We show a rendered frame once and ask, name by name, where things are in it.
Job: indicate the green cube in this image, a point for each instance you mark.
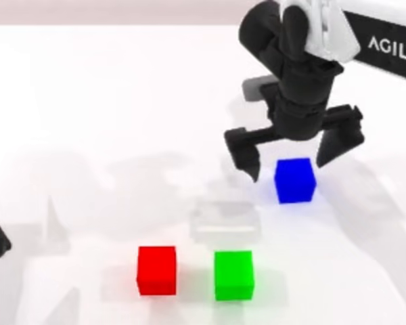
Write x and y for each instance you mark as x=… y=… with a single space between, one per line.
x=234 y=275

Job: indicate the red cube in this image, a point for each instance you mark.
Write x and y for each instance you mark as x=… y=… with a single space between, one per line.
x=156 y=271

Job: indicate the blue cube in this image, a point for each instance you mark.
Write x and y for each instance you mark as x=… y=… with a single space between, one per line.
x=294 y=181

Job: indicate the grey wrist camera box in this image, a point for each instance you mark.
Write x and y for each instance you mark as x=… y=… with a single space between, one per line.
x=253 y=88

